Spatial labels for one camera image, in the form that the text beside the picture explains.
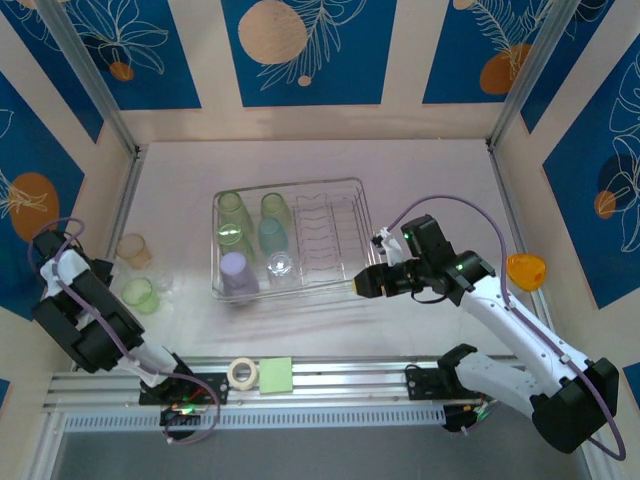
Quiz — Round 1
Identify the clear wire dish rack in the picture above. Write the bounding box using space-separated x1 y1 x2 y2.
210 174 374 306

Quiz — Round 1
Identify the clear plastic cup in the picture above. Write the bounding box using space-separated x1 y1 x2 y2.
266 249 301 289

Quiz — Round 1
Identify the teal plastic cup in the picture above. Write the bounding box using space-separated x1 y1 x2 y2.
257 216 290 254

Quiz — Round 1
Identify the green translucent plastic cup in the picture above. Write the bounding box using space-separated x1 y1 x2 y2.
121 277 162 315
218 222 256 261
215 191 254 229
259 192 294 229

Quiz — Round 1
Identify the purple plastic cup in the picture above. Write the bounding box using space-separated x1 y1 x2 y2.
219 252 261 301

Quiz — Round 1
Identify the orange translucent plastic cup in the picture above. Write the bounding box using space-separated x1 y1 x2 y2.
115 233 154 270

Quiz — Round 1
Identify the green sticky note pad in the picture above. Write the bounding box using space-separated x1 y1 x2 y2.
258 355 295 395

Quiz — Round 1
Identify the orange capped white bottle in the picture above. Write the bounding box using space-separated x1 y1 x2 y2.
505 253 547 293

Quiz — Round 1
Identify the masking tape roll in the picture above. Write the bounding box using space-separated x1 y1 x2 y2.
227 358 260 392

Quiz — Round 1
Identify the black right controller box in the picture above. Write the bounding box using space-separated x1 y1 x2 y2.
442 404 496 434

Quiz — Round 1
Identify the black controller box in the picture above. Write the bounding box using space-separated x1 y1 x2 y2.
159 404 201 426
442 404 496 434

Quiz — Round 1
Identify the black left controller box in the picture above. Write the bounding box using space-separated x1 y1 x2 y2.
159 404 201 426

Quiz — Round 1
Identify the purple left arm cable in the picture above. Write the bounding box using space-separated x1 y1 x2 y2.
27 217 221 446

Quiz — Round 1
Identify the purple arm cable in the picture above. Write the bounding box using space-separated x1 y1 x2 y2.
392 193 627 461
27 217 221 446

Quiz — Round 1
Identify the aluminium side rail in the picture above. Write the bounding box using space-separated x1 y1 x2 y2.
72 144 149 371
487 139 564 361

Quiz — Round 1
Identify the aluminium mounting rail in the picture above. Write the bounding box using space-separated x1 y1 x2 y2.
42 357 596 414

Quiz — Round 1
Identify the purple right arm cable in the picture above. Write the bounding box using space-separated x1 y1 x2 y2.
392 193 627 461

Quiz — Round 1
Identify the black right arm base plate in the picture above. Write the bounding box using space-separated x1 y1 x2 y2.
405 367 501 401

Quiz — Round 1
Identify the white slotted cable duct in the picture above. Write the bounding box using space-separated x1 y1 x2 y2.
64 403 446 434

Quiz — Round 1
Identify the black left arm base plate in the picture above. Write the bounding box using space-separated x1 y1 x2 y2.
139 372 231 406

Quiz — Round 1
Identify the aluminium frame post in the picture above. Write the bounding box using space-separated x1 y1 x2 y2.
487 0 584 151
37 0 140 156

